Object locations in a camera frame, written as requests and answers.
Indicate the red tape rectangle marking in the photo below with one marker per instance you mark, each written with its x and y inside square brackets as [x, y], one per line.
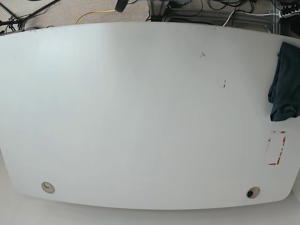
[275, 147]

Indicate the black microphone object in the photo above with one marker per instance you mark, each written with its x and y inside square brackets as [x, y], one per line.
[121, 5]

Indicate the right table cable grommet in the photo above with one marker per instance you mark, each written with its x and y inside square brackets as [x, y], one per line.
[253, 192]

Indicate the table cable grommet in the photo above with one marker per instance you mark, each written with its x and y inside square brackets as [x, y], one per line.
[48, 187]
[253, 192]

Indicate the dark blue T-shirt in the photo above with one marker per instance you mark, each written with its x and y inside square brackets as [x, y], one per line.
[284, 92]

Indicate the white power strip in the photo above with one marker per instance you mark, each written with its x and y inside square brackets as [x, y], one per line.
[289, 10]

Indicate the left table cable grommet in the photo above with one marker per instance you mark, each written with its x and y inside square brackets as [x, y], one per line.
[48, 187]

